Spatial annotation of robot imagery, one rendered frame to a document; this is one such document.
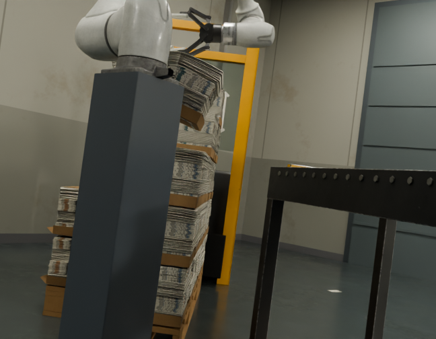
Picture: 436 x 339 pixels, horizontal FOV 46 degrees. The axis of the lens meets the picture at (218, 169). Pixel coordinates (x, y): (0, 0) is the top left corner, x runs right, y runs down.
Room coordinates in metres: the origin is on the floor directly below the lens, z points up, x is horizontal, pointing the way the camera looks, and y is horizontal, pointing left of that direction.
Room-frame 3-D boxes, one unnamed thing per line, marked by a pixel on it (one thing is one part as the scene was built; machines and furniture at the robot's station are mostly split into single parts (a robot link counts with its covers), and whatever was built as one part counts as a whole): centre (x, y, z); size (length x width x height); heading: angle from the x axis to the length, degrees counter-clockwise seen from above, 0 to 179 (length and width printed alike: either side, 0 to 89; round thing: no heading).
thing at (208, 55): (3.70, 0.19, 1.62); 0.75 x 0.06 x 0.06; 88
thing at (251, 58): (3.69, -0.14, 0.93); 0.09 x 0.09 x 1.85; 88
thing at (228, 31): (2.07, 0.03, 1.32); 0.09 x 0.06 x 0.09; 177
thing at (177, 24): (3.70, 0.19, 1.82); 0.75 x 0.06 x 0.06; 88
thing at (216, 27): (2.07, 0.10, 1.31); 0.09 x 0.07 x 0.08; 87
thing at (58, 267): (2.75, 0.56, 0.30); 0.76 x 0.30 x 0.60; 178
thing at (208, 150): (2.67, 0.23, 0.86); 0.38 x 0.29 x 0.04; 87
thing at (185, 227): (2.54, 0.23, 0.42); 1.17 x 0.39 x 0.83; 178
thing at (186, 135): (2.67, 0.23, 0.95); 0.38 x 0.29 x 0.23; 87
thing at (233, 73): (3.72, 0.19, 1.28); 0.57 x 0.01 x 0.65; 88
